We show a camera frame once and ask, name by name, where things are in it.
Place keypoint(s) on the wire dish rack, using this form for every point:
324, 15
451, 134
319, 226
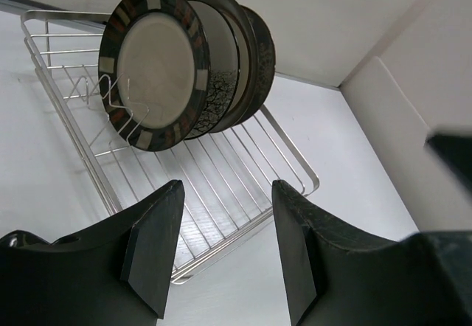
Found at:
227, 176

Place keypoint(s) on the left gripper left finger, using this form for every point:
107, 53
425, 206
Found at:
118, 268

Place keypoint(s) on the dark patterned rim plate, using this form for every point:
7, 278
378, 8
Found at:
153, 68

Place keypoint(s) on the cream plate with tree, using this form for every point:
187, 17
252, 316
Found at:
224, 69

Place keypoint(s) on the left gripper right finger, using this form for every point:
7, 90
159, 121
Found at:
337, 274

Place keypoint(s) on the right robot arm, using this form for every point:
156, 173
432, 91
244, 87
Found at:
453, 148

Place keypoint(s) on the brown rimmed cream plate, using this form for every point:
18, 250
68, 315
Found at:
244, 35

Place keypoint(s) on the grey reindeer plate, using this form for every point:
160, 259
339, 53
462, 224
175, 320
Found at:
267, 63

